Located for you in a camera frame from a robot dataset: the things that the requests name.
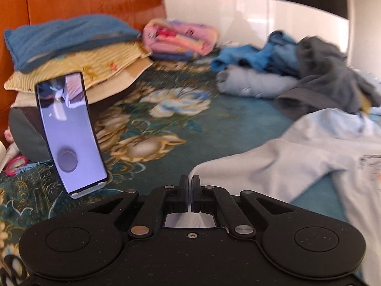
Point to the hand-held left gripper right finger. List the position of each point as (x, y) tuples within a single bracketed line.
[(196, 193)]

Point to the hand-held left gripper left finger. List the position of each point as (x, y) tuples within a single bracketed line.
[(184, 193)]

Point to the light blue shirt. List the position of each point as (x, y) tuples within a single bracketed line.
[(315, 152)]

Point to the teal floral bed blanket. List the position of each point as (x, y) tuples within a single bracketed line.
[(184, 125)]

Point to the white phone stand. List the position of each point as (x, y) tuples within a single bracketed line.
[(89, 190)]

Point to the pale blue rolled garment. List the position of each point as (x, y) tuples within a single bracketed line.
[(253, 82)]

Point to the smartphone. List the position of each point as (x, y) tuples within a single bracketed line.
[(71, 137)]

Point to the beige pillow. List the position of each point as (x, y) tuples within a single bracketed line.
[(113, 86)]

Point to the pink folded blanket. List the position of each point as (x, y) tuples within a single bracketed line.
[(181, 37)]

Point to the yellow striped pillow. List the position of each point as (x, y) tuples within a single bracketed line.
[(89, 64)]

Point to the dark grey cushion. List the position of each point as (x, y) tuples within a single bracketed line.
[(26, 134)]

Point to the grey garment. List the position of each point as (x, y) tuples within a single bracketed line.
[(324, 77)]

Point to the olive yellow garment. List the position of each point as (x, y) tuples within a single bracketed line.
[(365, 102)]

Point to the blue pillow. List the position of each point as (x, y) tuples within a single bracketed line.
[(62, 40)]

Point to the white and black wardrobe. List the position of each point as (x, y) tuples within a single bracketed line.
[(268, 9)]

